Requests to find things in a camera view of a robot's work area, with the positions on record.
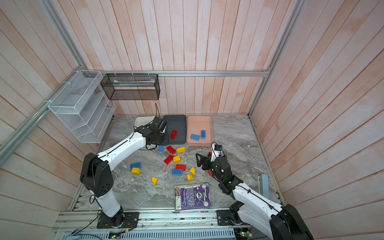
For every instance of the black wire mesh basket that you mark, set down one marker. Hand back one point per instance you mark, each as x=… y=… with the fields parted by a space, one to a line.
x=131 y=86

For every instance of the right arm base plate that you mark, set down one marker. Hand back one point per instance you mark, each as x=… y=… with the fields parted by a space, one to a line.
x=228 y=218

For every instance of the yellow curved lego brick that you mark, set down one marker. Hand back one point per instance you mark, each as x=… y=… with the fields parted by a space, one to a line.
x=181 y=150

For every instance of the white plastic tray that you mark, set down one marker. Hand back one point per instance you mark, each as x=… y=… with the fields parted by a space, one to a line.
x=142 y=121

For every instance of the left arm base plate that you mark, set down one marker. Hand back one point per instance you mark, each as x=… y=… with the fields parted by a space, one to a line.
x=120 y=220

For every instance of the yellow sloped lego lower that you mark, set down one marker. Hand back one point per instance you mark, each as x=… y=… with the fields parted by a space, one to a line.
x=190 y=178

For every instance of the yellow sloped lego bottom left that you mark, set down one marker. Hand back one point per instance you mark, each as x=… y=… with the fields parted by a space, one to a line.
x=155 y=180

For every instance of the blue lego brick low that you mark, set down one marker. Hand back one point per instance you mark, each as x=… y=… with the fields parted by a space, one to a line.
x=177 y=172

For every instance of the yellow lego brick centre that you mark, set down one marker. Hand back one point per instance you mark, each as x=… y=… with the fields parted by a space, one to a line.
x=177 y=159

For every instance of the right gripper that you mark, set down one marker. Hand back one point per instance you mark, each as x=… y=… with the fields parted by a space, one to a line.
x=199 y=161

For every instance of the yellow lego brick far left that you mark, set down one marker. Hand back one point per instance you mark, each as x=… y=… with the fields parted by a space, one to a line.
x=136 y=171

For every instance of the light blue device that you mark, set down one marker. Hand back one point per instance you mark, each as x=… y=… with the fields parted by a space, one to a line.
x=263 y=186

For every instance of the yellow sloped lego centre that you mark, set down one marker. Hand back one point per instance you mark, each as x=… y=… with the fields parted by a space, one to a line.
x=192 y=171

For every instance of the dark grey plastic tray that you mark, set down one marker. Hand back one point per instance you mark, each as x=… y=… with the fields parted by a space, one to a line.
x=176 y=123

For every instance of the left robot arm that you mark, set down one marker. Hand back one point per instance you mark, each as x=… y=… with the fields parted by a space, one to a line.
x=96 y=174

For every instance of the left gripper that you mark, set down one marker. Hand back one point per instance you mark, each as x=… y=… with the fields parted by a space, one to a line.
x=165 y=140

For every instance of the pink plastic tray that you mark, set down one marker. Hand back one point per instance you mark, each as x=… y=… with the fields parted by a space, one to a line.
x=194 y=126

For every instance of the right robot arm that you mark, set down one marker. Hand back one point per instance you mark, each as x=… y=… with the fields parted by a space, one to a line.
x=274 y=220

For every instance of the yellow sloped lego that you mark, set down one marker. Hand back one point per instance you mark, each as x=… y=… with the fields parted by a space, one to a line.
x=155 y=180
x=190 y=178
x=192 y=171

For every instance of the white wire mesh shelf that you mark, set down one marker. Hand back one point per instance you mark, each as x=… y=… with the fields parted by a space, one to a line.
x=82 y=108

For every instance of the purple book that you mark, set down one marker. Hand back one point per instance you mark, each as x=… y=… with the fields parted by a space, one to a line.
x=192 y=197

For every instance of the red lego brick low centre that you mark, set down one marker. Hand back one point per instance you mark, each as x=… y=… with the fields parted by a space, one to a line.
x=181 y=167

